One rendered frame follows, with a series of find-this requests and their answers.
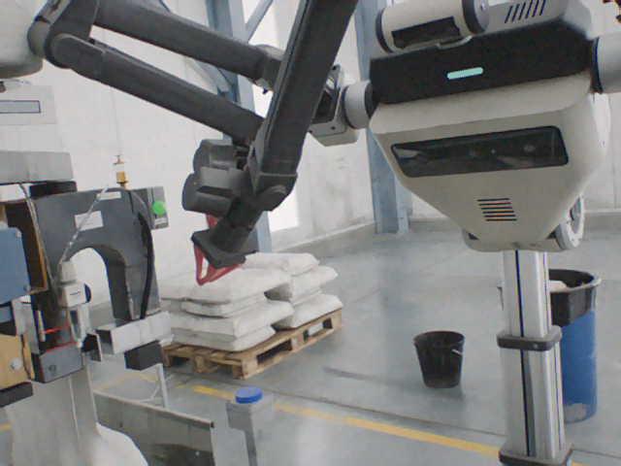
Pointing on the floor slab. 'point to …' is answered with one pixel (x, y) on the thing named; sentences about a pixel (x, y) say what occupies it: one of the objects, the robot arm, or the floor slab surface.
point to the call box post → (255, 449)
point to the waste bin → (574, 339)
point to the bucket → (440, 357)
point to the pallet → (210, 358)
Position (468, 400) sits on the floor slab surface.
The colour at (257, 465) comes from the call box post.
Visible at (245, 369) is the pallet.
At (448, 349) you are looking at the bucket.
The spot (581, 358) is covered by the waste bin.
